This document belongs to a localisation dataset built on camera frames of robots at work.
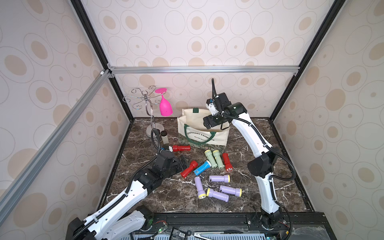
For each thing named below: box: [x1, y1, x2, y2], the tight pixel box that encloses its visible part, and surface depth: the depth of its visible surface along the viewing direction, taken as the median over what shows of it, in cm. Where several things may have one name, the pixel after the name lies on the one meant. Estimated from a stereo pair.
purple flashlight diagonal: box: [194, 176, 207, 200], surface depth 83 cm
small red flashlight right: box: [222, 152, 234, 172], surface depth 95 cm
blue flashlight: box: [193, 160, 212, 176], surface depth 92 cm
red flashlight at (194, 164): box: [180, 160, 199, 179], surface depth 91 cm
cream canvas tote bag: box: [177, 108, 230, 146], surface depth 93 cm
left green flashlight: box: [204, 149, 218, 168], surface depth 96 cm
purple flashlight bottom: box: [206, 188, 229, 202], surface depth 81 cm
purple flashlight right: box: [219, 185, 243, 197], surface depth 83 cm
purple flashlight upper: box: [209, 174, 231, 183], surface depth 87 cm
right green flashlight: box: [212, 150, 225, 169], surface depth 96 cm
